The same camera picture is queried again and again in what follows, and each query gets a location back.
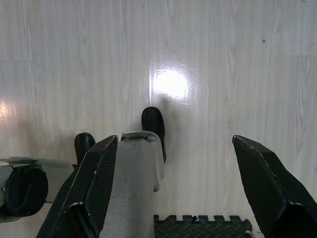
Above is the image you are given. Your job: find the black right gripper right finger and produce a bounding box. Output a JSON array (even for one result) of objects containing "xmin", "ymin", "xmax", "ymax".
[{"xmin": 232, "ymin": 135, "xmax": 317, "ymax": 238}]

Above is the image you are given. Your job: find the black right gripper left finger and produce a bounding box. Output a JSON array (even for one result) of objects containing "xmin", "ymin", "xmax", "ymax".
[{"xmin": 36, "ymin": 135, "xmax": 118, "ymax": 238}]

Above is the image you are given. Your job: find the black robot left foot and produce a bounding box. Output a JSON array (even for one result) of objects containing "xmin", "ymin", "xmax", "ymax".
[{"xmin": 74, "ymin": 132, "xmax": 97, "ymax": 166}]

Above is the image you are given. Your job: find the black robot foot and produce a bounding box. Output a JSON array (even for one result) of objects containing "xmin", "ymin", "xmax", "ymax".
[
  {"xmin": 74, "ymin": 132, "xmax": 97, "ymax": 166},
  {"xmin": 141, "ymin": 106, "xmax": 167, "ymax": 164}
]

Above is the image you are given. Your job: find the grey robot right leg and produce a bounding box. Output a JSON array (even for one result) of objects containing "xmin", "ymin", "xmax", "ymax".
[{"xmin": 101, "ymin": 130, "xmax": 167, "ymax": 238}]

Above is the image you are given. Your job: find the black foam floor mat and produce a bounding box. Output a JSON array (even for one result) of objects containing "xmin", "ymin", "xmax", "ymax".
[{"xmin": 153, "ymin": 214, "xmax": 254, "ymax": 238}]

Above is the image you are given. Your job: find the black robot right foot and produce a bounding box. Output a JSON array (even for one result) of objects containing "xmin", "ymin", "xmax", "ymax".
[{"xmin": 141, "ymin": 106, "xmax": 167, "ymax": 164}]

